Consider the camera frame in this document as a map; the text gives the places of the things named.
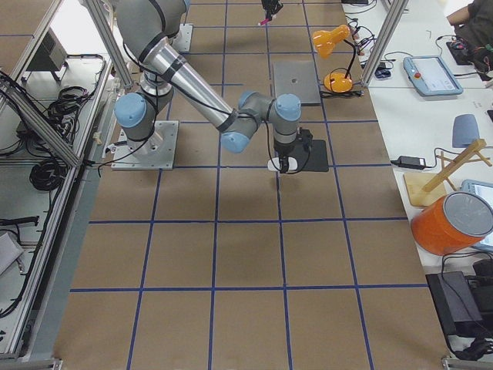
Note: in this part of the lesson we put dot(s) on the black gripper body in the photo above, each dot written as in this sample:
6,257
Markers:
272,5
283,151

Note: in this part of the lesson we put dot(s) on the white computer mouse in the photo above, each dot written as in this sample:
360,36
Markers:
284,164

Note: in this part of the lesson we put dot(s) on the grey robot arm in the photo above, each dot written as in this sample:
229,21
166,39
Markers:
144,23
162,63

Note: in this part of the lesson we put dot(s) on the black mousepad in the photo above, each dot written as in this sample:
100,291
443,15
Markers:
317,161

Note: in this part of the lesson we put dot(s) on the grey blue mouse pad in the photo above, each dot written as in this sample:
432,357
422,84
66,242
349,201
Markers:
465,131

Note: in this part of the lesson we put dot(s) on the silver closed laptop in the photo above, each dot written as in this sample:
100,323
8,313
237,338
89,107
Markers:
298,78

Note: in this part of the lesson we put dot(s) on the black power adapter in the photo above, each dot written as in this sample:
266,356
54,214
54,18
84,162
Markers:
410,162

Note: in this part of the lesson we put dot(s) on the wooden stand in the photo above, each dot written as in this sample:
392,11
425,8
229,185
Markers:
423,189

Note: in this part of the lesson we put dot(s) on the blue teach pendant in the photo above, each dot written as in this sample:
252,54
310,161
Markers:
430,76

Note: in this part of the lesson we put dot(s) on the orange cylindrical container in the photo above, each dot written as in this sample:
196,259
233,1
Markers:
441,227

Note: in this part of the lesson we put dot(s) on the person in dark shirt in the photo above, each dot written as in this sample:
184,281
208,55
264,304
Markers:
473,24

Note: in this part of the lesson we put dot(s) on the grey metal box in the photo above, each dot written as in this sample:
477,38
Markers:
49,57

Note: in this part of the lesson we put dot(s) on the black box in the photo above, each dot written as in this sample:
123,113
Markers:
454,303

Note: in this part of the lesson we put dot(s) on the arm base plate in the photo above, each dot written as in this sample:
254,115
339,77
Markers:
181,42
157,153

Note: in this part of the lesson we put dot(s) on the aluminium frame post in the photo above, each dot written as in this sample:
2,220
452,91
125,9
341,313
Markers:
384,36

